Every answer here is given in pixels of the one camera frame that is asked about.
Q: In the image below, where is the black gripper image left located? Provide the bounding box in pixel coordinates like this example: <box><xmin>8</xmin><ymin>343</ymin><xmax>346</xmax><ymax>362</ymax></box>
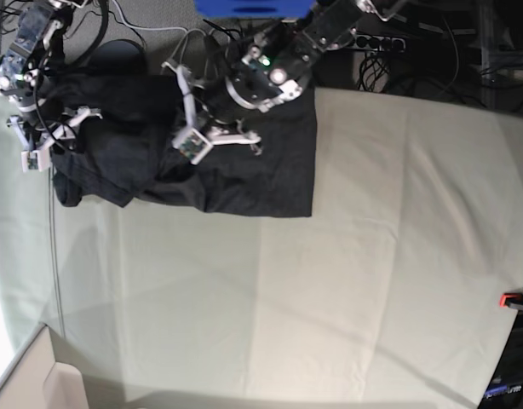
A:
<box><xmin>20</xmin><ymin>97</ymin><xmax>85</xmax><ymax>153</ymax></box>

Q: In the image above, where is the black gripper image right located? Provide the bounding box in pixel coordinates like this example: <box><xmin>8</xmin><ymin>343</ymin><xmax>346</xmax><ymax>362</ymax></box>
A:
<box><xmin>188</xmin><ymin>78</ymin><xmax>244</xmax><ymax>134</ymax></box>

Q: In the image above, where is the dark grey t-shirt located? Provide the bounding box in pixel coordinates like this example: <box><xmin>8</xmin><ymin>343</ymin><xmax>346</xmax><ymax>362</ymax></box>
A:
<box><xmin>49</xmin><ymin>76</ymin><xmax>317</xmax><ymax>218</ymax></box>

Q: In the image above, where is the blue box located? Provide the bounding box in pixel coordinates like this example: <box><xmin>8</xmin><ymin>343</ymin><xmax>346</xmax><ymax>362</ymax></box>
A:
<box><xmin>194</xmin><ymin>0</ymin><xmax>314</xmax><ymax>18</ymax></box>

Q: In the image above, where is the black round stool seat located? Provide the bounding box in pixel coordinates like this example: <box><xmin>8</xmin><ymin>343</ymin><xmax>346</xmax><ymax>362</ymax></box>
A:
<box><xmin>86</xmin><ymin>39</ymin><xmax>148</xmax><ymax>75</ymax></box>

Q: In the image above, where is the black power strip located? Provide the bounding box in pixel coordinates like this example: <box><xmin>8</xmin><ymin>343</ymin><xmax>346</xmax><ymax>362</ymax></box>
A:
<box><xmin>346</xmin><ymin>33</ymin><xmax>407</xmax><ymax>54</ymax></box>

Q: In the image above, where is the light green table cloth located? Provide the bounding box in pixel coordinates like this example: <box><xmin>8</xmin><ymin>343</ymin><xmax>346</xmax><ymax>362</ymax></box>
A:
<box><xmin>0</xmin><ymin>89</ymin><xmax>523</xmax><ymax>408</ymax></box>

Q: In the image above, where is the beige plastic bin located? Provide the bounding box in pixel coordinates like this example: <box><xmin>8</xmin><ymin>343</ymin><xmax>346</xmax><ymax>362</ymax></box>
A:
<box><xmin>0</xmin><ymin>324</ymin><xmax>89</xmax><ymax>409</ymax></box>

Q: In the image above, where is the right red black clamp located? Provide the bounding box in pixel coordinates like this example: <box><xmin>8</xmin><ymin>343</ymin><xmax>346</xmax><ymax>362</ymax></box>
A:
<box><xmin>499</xmin><ymin>289</ymin><xmax>523</xmax><ymax>313</ymax></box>

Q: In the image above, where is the white cable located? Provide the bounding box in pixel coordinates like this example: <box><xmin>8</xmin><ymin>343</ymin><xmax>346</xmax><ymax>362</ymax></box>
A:
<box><xmin>112</xmin><ymin>0</ymin><xmax>228</xmax><ymax>82</ymax></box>

